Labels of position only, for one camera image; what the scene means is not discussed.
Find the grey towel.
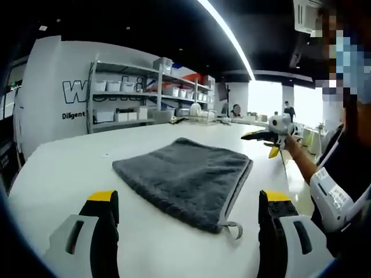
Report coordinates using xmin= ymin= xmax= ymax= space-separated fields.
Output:
xmin=112 ymin=137 xmax=254 ymax=241

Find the black cable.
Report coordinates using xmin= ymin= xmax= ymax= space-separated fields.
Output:
xmin=278 ymin=149 xmax=288 ymax=182

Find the operator in black clothing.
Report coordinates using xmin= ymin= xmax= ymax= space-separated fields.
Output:
xmin=314 ymin=124 xmax=371 ymax=258

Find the white ceiling air conditioner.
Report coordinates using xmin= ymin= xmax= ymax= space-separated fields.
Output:
xmin=292 ymin=0 xmax=325 ymax=33

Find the ceiling light strip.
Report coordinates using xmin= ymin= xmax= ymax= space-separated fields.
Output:
xmin=197 ymin=0 xmax=256 ymax=82

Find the wire dish rack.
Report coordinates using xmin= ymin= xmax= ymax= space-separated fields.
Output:
xmin=185 ymin=111 xmax=217 ymax=126

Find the black framed window wall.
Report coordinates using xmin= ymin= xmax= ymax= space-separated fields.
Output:
xmin=0 ymin=57 xmax=24 ymax=186

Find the metal storage shelf with bins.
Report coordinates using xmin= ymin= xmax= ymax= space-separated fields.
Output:
xmin=92 ymin=59 xmax=215 ymax=123

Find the white worn device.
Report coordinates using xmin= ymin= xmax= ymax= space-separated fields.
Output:
xmin=309 ymin=169 xmax=371 ymax=234

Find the grey metal shelf rack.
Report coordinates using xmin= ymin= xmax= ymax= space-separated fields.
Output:
xmin=88 ymin=59 xmax=163 ymax=135
xmin=158 ymin=56 xmax=217 ymax=117

